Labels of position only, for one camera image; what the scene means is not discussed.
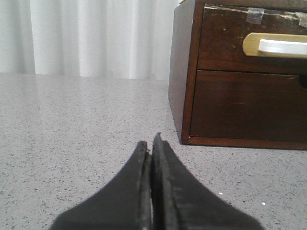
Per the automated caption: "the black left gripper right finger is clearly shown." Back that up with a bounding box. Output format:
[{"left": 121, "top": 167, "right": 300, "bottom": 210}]
[{"left": 152, "top": 133, "right": 263, "bottom": 230}]

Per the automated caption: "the white curtain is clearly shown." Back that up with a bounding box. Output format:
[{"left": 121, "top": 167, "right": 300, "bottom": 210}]
[{"left": 0, "top": 0, "right": 178, "bottom": 80}]

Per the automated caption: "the dark wooden drawer cabinet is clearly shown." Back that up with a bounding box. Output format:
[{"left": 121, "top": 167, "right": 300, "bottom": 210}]
[{"left": 168, "top": 0, "right": 307, "bottom": 150}]

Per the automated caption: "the clear tape piece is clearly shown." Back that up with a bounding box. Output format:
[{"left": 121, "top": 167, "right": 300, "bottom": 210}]
[{"left": 246, "top": 7, "right": 265, "bottom": 25}]

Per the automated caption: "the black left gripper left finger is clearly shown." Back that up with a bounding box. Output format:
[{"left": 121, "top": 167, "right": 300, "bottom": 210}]
[{"left": 51, "top": 141, "right": 152, "bottom": 230}]

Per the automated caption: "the white drawer handle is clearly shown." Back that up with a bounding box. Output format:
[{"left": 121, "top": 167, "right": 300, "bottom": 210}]
[{"left": 242, "top": 33, "right": 307, "bottom": 59}]

